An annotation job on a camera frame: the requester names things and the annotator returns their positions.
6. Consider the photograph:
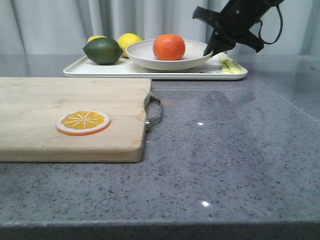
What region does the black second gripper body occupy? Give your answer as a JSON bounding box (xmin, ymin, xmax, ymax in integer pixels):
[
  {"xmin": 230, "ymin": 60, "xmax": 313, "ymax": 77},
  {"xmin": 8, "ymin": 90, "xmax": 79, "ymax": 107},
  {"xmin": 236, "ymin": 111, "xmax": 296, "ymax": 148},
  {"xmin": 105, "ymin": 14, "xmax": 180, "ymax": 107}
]
[{"xmin": 192, "ymin": 4, "xmax": 265, "ymax": 54}]

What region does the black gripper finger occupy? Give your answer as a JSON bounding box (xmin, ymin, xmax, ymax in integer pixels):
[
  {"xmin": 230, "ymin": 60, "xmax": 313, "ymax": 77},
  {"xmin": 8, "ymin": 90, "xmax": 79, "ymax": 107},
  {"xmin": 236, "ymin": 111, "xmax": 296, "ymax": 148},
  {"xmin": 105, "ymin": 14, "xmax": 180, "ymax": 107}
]
[{"xmin": 203, "ymin": 31, "xmax": 236, "ymax": 56}]

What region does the orange fruit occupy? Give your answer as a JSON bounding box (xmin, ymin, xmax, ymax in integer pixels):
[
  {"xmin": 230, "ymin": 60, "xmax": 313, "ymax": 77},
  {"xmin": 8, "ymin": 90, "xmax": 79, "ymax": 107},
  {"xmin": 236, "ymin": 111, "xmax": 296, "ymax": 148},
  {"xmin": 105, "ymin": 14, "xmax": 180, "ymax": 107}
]
[{"xmin": 152, "ymin": 34, "xmax": 186, "ymax": 61}]

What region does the beige round plate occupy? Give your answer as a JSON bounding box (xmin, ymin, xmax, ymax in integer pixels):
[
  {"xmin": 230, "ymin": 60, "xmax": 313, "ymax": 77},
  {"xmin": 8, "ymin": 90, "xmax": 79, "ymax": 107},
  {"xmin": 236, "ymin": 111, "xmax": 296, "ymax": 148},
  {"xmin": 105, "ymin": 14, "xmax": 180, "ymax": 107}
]
[{"xmin": 125, "ymin": 38, "xmax": 214, "ymax": 71}]

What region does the black second robot arm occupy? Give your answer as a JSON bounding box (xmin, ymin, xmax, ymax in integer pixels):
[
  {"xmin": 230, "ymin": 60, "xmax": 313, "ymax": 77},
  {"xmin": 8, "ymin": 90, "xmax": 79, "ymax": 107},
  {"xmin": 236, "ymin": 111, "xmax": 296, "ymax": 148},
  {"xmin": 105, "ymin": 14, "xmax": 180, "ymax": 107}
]
[{"xmin": 192, "ymin": 0, "xmax": 283, "ymax": 57}]

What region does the white rectangular tray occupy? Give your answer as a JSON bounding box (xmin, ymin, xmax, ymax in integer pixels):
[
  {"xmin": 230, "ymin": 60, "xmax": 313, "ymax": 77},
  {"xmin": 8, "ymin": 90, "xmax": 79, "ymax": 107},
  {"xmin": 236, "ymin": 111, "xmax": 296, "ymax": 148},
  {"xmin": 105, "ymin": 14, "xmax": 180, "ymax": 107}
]
[{"xmin": 63, "ymin": 56, "xmax": 248, "ymax": 81}]

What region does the yellow plastic fork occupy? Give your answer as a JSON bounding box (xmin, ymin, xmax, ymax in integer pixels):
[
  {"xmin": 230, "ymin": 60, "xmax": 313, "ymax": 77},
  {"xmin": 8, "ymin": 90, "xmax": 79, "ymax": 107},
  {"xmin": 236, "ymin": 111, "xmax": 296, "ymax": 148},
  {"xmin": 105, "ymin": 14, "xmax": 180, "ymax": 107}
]
[{"xmin": 219, "ymin": 53, "xmax": 243, "ymax": 74}]

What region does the yellow lemon front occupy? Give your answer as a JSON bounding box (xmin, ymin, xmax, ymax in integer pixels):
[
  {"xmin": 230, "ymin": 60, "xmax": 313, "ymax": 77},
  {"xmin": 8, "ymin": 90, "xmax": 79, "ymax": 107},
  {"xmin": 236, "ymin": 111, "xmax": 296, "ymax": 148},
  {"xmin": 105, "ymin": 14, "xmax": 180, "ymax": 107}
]
[{"xmin": 117, "ymin": 33, "xmax": 142, "ymax": 58}]

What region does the green lime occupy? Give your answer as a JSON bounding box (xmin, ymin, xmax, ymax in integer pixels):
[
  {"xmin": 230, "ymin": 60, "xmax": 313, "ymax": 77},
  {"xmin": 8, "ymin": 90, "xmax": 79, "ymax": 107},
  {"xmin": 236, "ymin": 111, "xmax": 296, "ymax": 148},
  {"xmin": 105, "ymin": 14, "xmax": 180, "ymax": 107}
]
[{"xmin": 83, "ymin": 37, "xmax": 123, "ymax": 65}]

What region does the yellow lemon behind lime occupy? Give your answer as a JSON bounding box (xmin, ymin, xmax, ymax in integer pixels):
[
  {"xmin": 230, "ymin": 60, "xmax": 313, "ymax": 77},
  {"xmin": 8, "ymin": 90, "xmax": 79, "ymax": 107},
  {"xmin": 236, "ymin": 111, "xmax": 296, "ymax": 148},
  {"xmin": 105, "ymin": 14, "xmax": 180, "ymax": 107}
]
[{"xmin": 87, "ymin": 35, "xmax": 106, "ymax": 43}]

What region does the orange slice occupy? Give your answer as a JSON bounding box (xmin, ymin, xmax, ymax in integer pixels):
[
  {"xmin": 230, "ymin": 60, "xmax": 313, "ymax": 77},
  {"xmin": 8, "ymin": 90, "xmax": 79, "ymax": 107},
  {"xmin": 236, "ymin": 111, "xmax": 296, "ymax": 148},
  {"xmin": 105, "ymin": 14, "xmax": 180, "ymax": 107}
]
[{"xmin": 55, "ymin": 110, "xmax": 111, "ymax": 136}]

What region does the grey curtain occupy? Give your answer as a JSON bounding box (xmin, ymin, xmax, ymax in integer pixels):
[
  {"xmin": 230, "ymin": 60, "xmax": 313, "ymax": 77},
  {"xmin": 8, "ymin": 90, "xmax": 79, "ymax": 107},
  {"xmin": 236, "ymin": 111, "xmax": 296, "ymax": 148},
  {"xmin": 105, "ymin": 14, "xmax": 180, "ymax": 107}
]
[{"xmin": 0, "ymin": 0, "xmax": 320, "ymax": 56}]

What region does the wooden cutting board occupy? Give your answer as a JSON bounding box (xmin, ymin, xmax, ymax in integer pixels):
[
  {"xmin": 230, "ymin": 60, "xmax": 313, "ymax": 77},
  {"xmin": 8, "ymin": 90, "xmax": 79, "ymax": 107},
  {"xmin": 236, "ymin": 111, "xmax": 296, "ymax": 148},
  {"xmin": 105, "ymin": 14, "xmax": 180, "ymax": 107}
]
[{"xmin": 0, "ymin": 77, "xmax": 152, "ymax": 163}]

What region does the black cable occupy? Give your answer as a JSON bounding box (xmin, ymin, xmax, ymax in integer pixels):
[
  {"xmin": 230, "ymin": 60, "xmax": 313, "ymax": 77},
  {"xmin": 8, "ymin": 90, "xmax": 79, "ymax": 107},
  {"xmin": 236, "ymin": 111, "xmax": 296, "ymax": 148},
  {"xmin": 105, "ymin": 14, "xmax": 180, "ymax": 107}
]
[{"xmin": 257, "ymin": 4, "xmax": 284, "ymax": 45}]

